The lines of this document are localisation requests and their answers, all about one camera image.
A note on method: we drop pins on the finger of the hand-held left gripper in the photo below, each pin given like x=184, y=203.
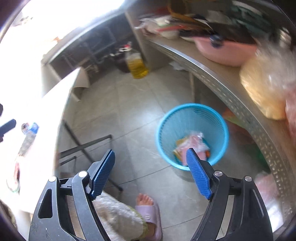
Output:
x=8, y=126

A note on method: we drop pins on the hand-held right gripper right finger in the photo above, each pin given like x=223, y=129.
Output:
x=198, y=173

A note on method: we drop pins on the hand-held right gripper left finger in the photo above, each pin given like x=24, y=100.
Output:
x=104, y=173

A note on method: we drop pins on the pink packet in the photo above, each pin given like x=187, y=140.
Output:
x=184, y=155

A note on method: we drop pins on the white blue toothpaste box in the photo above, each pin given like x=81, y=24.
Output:
x=26, y=143

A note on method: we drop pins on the white orange medicine box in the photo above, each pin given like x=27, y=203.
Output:
x=179, y=144

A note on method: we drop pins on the clear red printed plastic bag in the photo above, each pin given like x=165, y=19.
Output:
x=197, y=138

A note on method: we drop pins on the blue plastic wastebasket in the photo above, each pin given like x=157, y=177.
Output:
x=168, y=129

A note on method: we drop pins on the person's bare foot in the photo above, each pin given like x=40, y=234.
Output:
x=144, y=199

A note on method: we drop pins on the red green plastic bag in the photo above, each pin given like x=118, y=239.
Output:
x=233, y=125

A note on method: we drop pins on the pink slipper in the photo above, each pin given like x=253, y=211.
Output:
x=150, y=213

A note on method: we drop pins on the pink plastic bag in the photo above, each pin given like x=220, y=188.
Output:
x=266, y=190

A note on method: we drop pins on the perforated metal shelf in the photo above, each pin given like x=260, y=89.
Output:
x=231, y=92

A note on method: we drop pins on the yellow filled bag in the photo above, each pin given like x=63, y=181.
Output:
x=261, y=88

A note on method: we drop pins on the yellow oil bottle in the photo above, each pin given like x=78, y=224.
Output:
x=136, y=67

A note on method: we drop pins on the pink plastic basin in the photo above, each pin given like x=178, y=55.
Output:
x=226, y=53

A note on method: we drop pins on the concrete kitchen counter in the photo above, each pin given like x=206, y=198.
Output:
x=136, y=34

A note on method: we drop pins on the pile of kitchen utensils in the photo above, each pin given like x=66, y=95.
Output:
x=208, y=20

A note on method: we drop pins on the white plastic bag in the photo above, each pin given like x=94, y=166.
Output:
x=150, y=24

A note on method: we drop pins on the black metal table frame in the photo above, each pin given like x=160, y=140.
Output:
x=87, y=144

